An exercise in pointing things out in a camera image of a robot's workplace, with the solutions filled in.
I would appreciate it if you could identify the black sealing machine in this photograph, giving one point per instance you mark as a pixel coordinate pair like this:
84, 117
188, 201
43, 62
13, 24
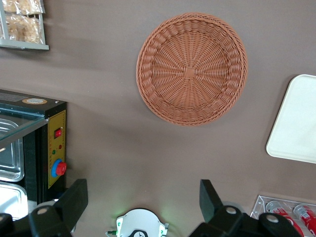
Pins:
42, 108

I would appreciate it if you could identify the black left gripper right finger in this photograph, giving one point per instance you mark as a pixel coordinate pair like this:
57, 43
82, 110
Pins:
219, 219

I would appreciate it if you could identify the brown wicker basket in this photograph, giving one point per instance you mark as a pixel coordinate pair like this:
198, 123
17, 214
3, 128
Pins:
190, 74

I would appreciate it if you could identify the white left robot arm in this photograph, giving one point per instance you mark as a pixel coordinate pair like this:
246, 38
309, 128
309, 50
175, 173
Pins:
140, 222

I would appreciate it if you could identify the red rocker switch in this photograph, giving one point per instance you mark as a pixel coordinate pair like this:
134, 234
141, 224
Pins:
58, 133

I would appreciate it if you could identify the cream plastic tray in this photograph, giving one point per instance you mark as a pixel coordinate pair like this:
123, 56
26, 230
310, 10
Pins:
296, 123

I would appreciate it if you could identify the steel food pan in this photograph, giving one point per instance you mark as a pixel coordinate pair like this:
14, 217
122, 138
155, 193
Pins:
11, 163
12, 200

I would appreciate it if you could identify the clear acrylic can box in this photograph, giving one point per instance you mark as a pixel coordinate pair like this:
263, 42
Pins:
258, 207

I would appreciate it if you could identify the red cola can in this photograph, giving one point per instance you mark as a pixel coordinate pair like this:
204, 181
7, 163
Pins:
307, 217
286, 217

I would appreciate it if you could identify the bagged bread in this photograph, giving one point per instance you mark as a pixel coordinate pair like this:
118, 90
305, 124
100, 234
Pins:
23, 28
24, 6

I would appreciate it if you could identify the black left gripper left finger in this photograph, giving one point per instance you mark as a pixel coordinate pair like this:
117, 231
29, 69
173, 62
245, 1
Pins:
66, 209

